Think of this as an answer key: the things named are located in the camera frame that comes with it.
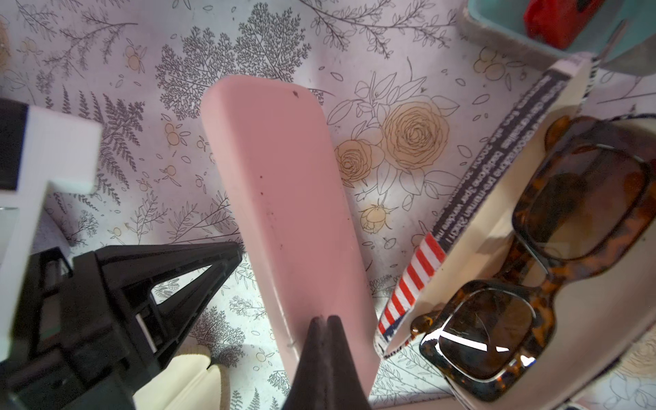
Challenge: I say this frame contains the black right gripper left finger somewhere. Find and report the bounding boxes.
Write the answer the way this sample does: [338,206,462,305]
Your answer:
[1,242,243,409]

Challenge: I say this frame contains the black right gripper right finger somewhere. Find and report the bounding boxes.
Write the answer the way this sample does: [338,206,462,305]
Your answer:
[283,315,371,410]

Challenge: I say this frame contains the pink glasses case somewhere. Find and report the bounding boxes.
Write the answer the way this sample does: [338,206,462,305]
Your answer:
[200,75,380,391]

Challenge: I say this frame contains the newspaper print glasses case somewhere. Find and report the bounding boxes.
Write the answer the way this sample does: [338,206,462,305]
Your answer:
[373,53,655,409]

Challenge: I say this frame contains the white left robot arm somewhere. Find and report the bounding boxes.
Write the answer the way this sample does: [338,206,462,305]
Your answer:
[1,99,103,360]

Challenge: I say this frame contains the tan woven glasses case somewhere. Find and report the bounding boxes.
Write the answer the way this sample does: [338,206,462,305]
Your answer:
[133,345,231,410]

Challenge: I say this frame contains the grey case teal lining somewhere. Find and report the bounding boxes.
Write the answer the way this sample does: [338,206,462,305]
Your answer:
[456,0,655,77]

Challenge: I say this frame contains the tortoiseshell sunglasses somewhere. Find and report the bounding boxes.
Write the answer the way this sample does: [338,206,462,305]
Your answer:
[412,115,655,402]

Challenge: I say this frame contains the red sunglasses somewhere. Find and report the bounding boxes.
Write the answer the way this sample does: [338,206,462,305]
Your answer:
[524,0,605,50]

